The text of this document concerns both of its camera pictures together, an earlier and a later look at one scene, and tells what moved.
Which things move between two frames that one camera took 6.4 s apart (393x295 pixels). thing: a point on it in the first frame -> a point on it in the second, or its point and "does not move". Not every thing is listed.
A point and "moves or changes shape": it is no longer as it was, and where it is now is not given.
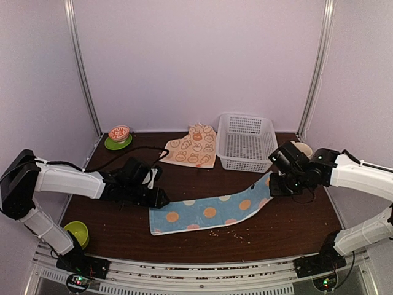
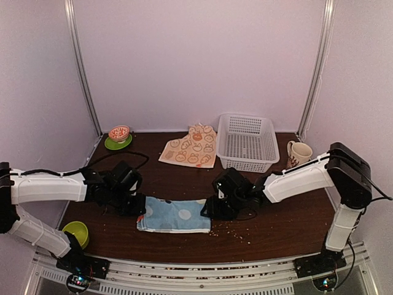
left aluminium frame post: (70, 17) does not move
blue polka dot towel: (199, 213) moves or changes shape
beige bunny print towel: (196, 148) does not move
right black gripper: (275, 190) -> (214, 211)
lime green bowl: (80, 232) does not move
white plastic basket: (245, 142) does not move
